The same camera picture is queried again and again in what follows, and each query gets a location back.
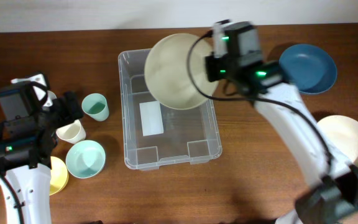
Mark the mint green cup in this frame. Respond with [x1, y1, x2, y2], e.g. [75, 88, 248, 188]
[81, 93, 109, 121]

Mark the dark blue bowl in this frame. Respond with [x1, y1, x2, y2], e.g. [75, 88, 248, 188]
[279, 44, 337, 95]

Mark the cream white bowl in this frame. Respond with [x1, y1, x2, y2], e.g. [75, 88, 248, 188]
[318, 115, 358, 166]

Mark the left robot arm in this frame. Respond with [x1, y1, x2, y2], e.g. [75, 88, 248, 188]
[0, 73, 83, 223]

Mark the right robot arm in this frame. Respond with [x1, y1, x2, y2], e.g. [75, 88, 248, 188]
[206, 20, 358, 223]

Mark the cream plastic cup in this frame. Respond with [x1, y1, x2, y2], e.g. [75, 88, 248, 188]
[56, 119, 86, 144]

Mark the mint green small bowl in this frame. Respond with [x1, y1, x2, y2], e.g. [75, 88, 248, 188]
[65, 140, 106, 179]

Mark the yellow small bowl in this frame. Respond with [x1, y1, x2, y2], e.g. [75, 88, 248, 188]
[49, 156, 69, 195]

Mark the clear plastic storage bin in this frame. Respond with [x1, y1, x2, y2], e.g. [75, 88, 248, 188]
[118, 49, 223, 170]

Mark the right black cable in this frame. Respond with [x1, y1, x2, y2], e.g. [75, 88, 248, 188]
[186, 30, 334, 166]

